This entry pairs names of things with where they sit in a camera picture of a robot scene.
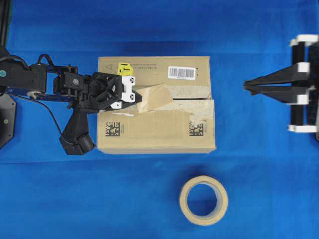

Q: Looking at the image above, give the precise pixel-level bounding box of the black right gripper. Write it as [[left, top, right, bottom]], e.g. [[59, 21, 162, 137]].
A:
[[244, 34, 319, 133]]

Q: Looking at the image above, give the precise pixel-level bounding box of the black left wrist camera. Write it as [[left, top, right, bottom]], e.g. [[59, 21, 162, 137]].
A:
[[59, 109, 95, 155]]

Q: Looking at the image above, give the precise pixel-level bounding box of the brown tape strip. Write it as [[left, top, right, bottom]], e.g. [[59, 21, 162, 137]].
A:
[[136, 83, 173, 114]]

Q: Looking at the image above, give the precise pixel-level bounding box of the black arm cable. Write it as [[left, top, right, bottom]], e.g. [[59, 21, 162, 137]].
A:
[[37, 96, 66, 140]]

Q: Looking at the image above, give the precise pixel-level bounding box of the brown cardboard box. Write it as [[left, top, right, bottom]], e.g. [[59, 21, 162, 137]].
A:
[[97, 56, 216, 154]]

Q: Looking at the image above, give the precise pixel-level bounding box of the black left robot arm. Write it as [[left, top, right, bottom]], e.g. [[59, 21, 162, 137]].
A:
[[0, 54, 142, 113]]

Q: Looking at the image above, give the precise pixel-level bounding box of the blue table cloth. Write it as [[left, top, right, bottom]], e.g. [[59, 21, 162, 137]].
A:
[[0, 0, 319, 239]]

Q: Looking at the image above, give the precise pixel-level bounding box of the beige masking tape roll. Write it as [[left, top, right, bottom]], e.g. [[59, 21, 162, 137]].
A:
[[179, 175, 229, 226]]

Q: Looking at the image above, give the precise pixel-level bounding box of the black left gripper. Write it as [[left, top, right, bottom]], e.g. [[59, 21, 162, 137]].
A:
[[79, 72, 143, 113]]

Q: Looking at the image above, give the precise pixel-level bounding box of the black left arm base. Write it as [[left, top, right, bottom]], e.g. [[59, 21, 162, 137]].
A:
[[0, 94, 16, 148]]

